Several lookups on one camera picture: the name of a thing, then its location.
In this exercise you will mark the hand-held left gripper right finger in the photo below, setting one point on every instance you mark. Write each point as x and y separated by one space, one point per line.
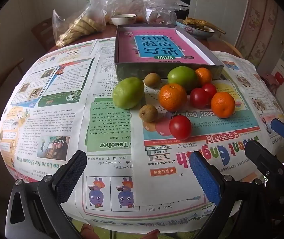
204 176

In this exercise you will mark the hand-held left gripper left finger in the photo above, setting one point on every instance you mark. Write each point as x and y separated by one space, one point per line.
69 176

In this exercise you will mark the red tomato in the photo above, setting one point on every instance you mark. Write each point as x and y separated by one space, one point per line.
198 98
210 89
180 127

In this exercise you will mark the mandarin orange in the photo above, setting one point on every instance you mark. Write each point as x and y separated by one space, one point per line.
173 97
204 75
223 105

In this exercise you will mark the small brown kiwi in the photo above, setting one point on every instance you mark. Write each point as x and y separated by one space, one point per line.
148 113
152 80

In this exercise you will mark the green jujube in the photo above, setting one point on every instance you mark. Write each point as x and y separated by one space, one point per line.
128 92
181 77

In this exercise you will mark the grey cardboard box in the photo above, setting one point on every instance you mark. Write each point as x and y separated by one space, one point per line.
137 72

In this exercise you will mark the small red chair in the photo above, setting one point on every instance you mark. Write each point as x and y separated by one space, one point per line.
279 78

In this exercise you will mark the small pink chair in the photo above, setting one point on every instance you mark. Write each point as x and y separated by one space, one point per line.
269 78

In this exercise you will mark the pink cartoon cat wardrobe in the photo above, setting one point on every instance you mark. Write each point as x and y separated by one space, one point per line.
264 22

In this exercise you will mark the blue floral bowl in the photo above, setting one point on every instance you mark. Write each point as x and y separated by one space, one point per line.
194 32

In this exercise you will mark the stack of fried pancakes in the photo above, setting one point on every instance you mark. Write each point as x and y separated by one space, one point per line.
194 22

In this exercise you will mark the wooden chair with round hole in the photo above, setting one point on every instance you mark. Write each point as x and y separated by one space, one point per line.
42 33

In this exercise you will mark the plastic bag of flatbreads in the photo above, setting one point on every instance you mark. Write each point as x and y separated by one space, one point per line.
79 27

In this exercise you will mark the white ceramic bowl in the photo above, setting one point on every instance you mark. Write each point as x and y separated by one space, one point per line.
123 19

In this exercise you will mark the crumpled clear plastic bag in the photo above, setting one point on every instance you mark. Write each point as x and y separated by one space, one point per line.
117 0

